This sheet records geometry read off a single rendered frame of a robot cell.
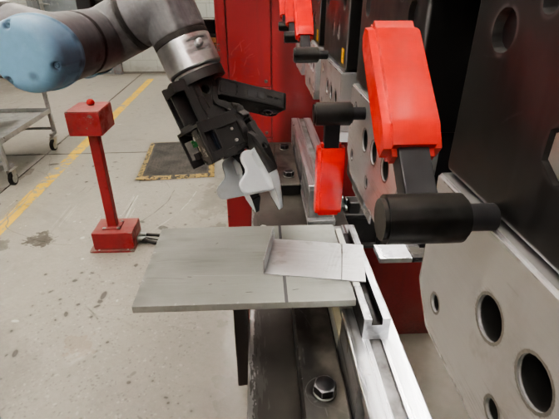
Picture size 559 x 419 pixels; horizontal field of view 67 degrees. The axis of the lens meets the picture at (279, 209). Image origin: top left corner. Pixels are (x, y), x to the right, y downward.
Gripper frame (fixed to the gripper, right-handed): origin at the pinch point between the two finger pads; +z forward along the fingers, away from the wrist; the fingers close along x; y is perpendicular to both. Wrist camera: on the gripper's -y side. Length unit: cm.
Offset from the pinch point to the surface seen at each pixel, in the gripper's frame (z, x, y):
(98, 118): -45, -160, -29
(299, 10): -21.1, 12.3, -7.7
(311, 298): 10.5, 12.1, 7.6
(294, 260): 7.8, 5.9, 3.7
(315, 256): 8.7, 6.8, 1.0
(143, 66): -181, -658, -278
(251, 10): -41, -48, -50
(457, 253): -2.2, 41.7, 17.8
